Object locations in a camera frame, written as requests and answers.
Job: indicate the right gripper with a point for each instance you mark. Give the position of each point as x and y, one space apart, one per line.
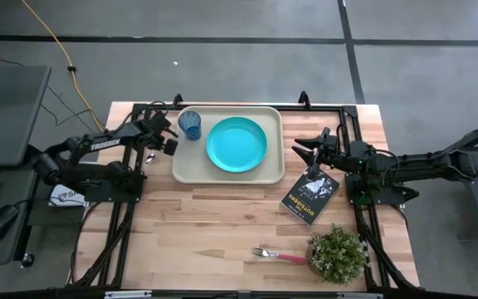
333 151

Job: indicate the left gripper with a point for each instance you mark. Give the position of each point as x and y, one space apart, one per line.
154 133

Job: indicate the blue faceted plastic cup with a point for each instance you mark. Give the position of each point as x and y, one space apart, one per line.
190 124

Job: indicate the beige plastic tray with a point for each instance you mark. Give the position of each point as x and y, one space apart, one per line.
189 166

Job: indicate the turquoise round plate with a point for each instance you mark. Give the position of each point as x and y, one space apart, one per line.
236 144

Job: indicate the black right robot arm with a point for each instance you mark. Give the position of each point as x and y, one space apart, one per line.
421 164

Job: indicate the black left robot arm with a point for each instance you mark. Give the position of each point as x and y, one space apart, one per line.
106 143

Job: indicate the black paperback book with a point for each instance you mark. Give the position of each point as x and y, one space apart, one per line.
305 203

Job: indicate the small green leafy plant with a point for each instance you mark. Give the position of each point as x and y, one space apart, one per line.
338 253

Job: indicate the woven brown plant pot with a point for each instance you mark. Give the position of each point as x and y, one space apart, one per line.
310 261

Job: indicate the white printed card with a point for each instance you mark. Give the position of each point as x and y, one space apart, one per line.
62 195

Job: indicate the dark grey mat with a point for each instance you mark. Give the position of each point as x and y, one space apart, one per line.
52 216

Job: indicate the grey raised desk top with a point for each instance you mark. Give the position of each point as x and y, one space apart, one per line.
6 116

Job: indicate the dark grey desk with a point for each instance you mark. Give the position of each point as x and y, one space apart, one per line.
11 187

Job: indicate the black metal stand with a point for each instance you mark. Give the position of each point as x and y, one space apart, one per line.
477 133

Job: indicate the black round knob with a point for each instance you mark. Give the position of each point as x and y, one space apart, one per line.
27 260

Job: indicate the black computer mouse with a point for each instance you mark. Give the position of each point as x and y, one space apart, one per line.
0 222

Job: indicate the black aluminium table frame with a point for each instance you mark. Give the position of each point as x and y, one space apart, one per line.
243 108

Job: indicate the black metal table rail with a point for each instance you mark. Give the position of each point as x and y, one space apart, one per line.
197 296

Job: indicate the silver metal bracket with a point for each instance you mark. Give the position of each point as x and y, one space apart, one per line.
127 294

